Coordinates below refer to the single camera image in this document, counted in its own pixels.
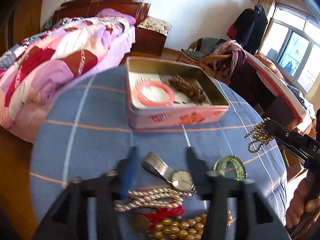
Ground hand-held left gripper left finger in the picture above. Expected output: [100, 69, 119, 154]
[32, 146, 139, 240]

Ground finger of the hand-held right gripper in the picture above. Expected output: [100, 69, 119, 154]
[275, 136, 308, 158]
[266, 118, 307, 141]

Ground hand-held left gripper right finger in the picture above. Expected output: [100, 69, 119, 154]
[186, 146, 292, 240]

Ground small gold bead chain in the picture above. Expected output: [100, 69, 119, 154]
[244, 118, 275, 153]

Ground pearl necklace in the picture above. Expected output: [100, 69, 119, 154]
[114, 187, 193, 212]

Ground red tassel coin pendant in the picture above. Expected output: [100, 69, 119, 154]
[130, 200, 185, 232]

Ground pink tin box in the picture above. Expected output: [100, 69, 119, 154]
[125, 56, 230, 133]

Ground large gold bead necklace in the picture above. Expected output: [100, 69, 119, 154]
[147, 210, 233, 240]

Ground person's right hand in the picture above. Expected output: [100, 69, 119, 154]
[285, 176, 320, 230]

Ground silver wrist watch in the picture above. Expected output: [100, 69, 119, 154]
[141, 152, 197, 194]

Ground green jade bangle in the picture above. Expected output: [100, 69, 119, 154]
[213, 156, 248, 181]

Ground pile of folded clothes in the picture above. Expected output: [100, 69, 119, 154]
[287, 85, 316, 118]

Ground dark desk with red cloth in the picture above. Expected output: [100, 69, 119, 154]
[229, 51, 317, 135]

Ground floral cushion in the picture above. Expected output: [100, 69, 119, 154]
[255, 54, 285, 80]

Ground pink bangle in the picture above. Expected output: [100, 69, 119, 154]
[136, 81, 175, 107]

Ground window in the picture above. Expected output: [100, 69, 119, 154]
[259, 4, 320, 93]

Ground pink purple garment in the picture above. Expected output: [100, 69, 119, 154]
[212, 40, 247, 79]

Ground wicker chair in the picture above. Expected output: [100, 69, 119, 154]
[177, 40, 235, 77]

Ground hanging dark coats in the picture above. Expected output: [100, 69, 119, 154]
[226, 4, 268, 55]

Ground grey clothes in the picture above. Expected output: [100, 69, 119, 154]
[181, 37, 227, 59]

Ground bed with pink sheet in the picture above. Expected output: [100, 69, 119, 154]
[0, 25, 137, 143]

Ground wooden nightstand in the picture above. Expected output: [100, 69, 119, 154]
[131, 26, 167, 55]

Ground pink patchwork quilt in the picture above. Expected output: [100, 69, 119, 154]
[0, 16, 137, 130]

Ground floral cloth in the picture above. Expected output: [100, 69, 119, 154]
[137, 15, 172, 37]

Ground purple pillow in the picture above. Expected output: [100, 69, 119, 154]
[97, 8, 137, 27]

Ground black white patterned blanket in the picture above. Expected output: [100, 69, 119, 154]
[5, 17, 84, 53]

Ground wooden headboard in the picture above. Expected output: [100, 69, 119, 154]
[51, 0, 151, 27]

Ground wooden wardrobe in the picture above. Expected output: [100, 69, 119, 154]
[5, 0, 48, 55]

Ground dark brown bead bracelet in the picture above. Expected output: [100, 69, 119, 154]
[169, 74, 209, 104]

